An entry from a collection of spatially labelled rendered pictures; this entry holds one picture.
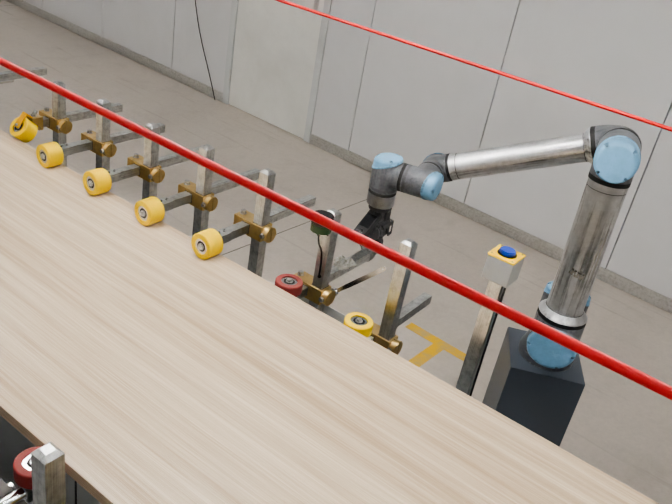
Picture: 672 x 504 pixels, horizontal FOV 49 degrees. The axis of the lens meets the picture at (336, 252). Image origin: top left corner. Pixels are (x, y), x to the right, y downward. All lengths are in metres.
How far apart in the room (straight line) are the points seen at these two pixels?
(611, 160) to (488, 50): 2.68
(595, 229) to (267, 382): 1.03
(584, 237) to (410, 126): 3.00
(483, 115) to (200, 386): 3.39
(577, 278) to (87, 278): 1.38
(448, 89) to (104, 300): 3.32
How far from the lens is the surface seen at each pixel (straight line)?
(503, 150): 2.32
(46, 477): 1.23
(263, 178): 2.17
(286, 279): 2.11
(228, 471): 1.53
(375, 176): 2.29
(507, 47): 4.66
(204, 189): 2.37
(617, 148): 2.10
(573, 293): 2.28
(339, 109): 5.41
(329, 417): 1.68
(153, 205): 2.29
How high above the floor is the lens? 2.01
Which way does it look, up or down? 29 degrees down
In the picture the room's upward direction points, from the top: 11 degrees clockwise
